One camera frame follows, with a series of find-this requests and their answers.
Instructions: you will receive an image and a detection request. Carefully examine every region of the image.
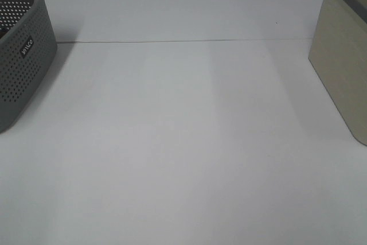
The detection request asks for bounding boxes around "beige plastic basket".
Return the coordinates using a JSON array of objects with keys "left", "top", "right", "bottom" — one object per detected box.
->
[{"left": 309, "top": 0, "right": 366, "bottom": 145}]

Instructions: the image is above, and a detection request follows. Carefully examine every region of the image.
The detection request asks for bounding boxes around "grey perforated plastic basket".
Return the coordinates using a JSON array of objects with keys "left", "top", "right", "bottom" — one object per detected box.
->
[{"left": 1, "top": 0, "right": 57, "bottom": 132}]

